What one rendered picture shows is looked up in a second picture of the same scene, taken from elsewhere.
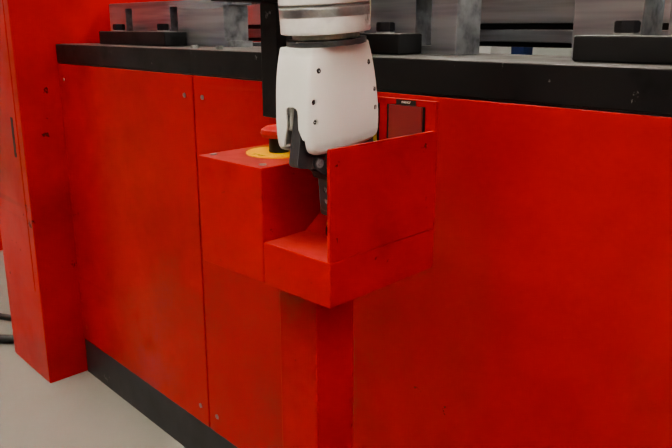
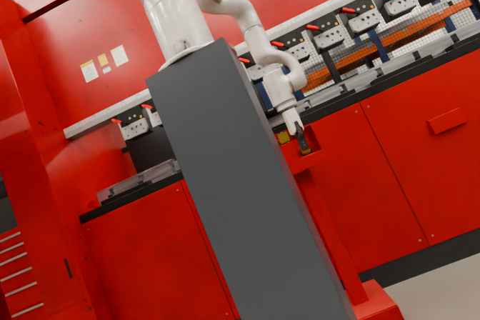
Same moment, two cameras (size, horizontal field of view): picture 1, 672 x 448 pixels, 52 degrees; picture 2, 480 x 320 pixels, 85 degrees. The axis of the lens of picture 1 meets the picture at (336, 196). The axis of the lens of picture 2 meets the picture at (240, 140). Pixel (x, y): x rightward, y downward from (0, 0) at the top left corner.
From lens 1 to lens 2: 0.87 m
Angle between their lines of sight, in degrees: 45
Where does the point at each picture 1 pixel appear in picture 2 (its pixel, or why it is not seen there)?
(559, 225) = (326, 146)
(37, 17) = (69, 206)
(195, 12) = (154, 171)
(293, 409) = (317, 211)
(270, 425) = not seen: hidden behind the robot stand
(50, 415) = not seen: outside the picture
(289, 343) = (308, 192)
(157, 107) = (162, 203)
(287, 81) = (291, 116)
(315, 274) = (319, 154)
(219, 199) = not seen: hidden behind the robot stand
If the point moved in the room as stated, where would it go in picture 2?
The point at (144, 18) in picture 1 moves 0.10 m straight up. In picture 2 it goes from (123, 187) to (116, 171)
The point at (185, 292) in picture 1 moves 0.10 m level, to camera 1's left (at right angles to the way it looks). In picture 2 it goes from (201, 268) to (183, 280)
